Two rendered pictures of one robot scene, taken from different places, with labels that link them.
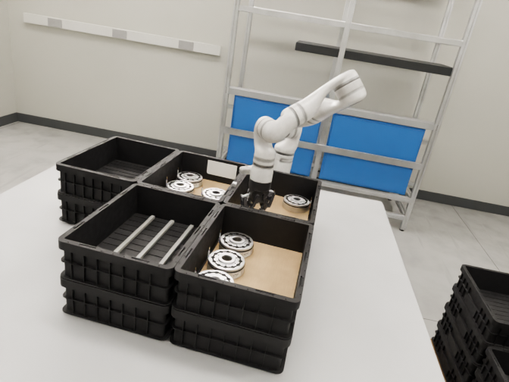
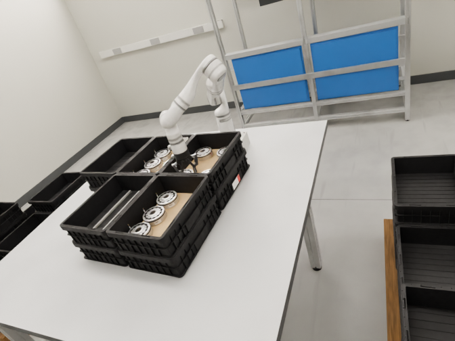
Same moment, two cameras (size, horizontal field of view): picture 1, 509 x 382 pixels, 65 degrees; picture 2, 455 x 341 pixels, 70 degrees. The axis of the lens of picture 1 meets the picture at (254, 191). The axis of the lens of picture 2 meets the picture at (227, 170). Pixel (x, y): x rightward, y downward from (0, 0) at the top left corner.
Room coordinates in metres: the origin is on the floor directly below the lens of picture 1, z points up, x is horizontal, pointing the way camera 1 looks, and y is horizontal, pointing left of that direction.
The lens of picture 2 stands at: (0.02, -0.81, 1.66)
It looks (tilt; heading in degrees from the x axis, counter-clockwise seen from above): 31 degrees down; 25
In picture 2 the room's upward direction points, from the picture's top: 19 degrees counter-clockwise
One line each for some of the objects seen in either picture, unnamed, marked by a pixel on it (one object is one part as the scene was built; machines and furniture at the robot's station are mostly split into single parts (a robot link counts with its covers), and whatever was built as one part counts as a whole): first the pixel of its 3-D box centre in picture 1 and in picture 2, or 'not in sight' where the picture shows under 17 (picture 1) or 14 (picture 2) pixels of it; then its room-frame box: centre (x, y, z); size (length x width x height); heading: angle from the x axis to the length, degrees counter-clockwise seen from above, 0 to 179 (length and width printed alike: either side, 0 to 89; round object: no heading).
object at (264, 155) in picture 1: (265, 141); (170, 126); (1.27, -0.01, 1.12); 0.09 x 0.07 x 0.15; 30
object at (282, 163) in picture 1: (279, 170); (225, 126); (1.71, -0.10, 0.87); 0.09 x 0.09 x 0.17; 79
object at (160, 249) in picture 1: (148, 237); (116, 208); (0.98, 0.28, 0.87); 0.40 x 0.30 x 0.11; 171
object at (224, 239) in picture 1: (236, 241); (166, 197); (1.06, 0.03, 0.86); 0.10 x 0.10 x 0.01
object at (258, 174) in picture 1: (258, 167); (177, 143); (1.27, 0.00, 1.02); 0.11 x 0.09 x 0.06; 40
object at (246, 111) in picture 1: (273, 136); (270, 80); (3.24, -0.08, 0.60); 0.72 x 0.03 x 0.56; 85
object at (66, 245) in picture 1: (149, 222); (110, 200); (0.98, 0.28, 0.92); 0.40 x 0.30 x 0.02; 171
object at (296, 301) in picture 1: (253, 247); (160, 203); (0.94, -0.02, 0.92); 0.40 x 0.30 x 0.02; 171
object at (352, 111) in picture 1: (329, 107); (305, 40); (3.23, -0.48, 0.91); 1.70 x 0.10 x 0.05; 85
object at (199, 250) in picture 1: (250, 263); (164, 212); (0.94, -0.02, 0.87); 0.40 x 0.30 x 0.11; 171
